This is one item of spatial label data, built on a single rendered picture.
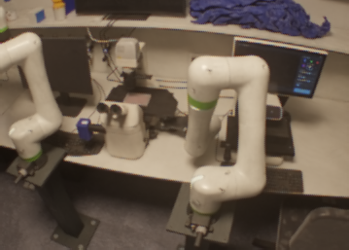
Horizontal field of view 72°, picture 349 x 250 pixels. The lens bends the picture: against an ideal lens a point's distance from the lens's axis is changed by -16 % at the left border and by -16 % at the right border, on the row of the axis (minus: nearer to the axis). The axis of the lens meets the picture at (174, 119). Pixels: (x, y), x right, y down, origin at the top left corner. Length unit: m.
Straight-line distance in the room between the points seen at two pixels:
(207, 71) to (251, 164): 0.37
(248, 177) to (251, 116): 0.22
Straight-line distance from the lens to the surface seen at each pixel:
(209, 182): 0.99
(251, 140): 0.99
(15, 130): 1.37
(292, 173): 1.48
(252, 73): 0.93
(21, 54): 1.19
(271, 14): 1.57
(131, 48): 1.31
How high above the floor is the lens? 1.84
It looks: 41 degrees down
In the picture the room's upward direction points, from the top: straight up
